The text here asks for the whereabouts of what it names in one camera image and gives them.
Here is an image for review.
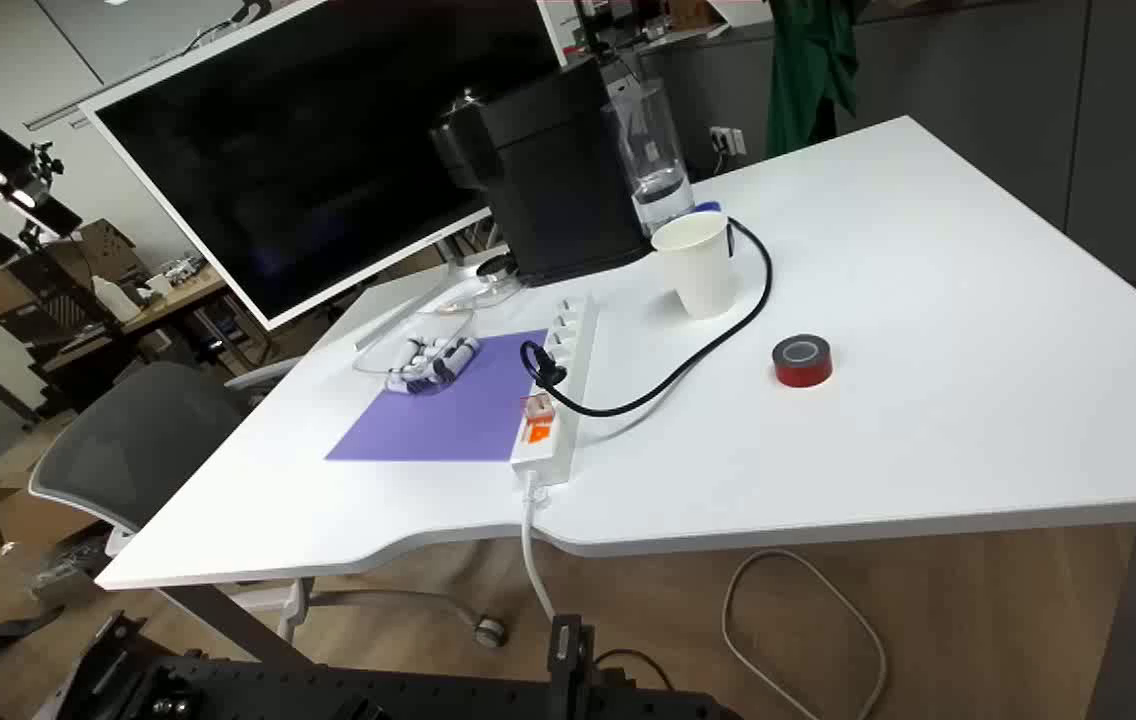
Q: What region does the grey office chair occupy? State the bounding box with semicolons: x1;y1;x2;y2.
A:
27;360;250;531

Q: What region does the black coffee machine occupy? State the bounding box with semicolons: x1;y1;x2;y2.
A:
433;64;648;289

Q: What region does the white paper cup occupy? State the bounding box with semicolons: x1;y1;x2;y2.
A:
654;211;737;321

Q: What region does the large white-framed monitor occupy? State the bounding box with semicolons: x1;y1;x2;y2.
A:
90;0;558;328

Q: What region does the purple mat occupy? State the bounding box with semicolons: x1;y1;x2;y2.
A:
331;333;539;458

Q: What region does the black camera rig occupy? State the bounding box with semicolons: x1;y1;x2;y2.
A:
53;617;741;720

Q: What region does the clear water tank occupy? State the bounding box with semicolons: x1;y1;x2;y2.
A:
604;56;692;231

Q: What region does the white power strip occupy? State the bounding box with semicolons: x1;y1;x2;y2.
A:
512;297;597;481

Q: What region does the small toy car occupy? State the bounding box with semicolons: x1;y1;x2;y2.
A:
386;334;480;396

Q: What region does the green hanging cloth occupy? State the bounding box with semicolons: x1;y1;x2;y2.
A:
769;0;865;152

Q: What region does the cluttered wooden desk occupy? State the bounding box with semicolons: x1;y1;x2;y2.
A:
0;220;273;409

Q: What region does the white power strip cord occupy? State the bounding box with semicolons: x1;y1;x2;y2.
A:
517;473;892;720

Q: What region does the red tape roll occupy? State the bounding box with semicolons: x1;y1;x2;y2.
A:
774;333;831;389

